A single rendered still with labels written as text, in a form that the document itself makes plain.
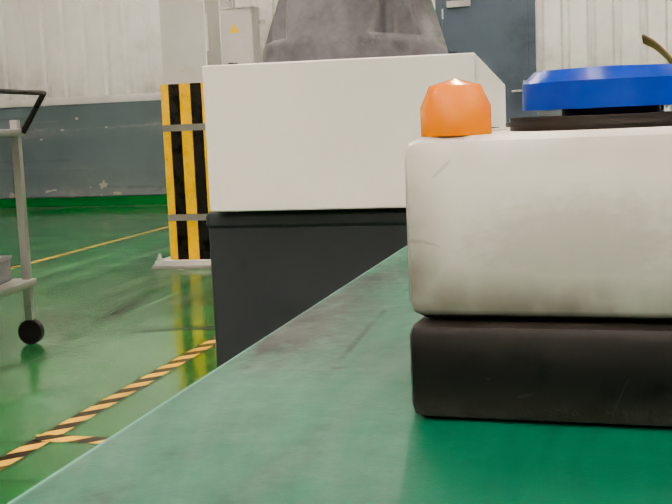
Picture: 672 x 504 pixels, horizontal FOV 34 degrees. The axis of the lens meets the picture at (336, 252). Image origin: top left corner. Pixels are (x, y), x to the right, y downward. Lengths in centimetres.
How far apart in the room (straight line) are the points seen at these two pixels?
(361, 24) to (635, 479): 66
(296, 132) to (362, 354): 51
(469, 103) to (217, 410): 9
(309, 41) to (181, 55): 583
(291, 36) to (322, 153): 11
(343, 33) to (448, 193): 61
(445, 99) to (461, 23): 1117
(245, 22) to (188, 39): 506
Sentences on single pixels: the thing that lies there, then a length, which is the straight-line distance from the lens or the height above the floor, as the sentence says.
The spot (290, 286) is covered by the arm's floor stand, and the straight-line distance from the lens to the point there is 83.
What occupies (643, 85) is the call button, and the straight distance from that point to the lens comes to 24.
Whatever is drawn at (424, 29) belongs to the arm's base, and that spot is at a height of 91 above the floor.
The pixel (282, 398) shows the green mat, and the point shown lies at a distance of 26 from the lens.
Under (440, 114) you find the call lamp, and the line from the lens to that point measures 23.
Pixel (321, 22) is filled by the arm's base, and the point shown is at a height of 92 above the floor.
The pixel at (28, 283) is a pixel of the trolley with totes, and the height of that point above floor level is 25.
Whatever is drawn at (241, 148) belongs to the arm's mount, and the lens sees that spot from 81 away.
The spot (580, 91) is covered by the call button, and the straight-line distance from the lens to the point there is 24.
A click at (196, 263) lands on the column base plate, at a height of 3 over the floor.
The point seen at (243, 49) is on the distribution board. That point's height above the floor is 162.
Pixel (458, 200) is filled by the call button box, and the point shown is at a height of 83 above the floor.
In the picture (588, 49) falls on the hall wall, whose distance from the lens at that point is 1133.
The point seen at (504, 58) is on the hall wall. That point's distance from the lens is 1132.
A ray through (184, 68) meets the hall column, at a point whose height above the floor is 119.
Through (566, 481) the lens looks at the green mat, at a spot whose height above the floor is 78.
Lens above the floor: 84
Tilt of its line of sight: 7 degrees down
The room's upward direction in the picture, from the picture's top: 2 degrees counter-clockwise
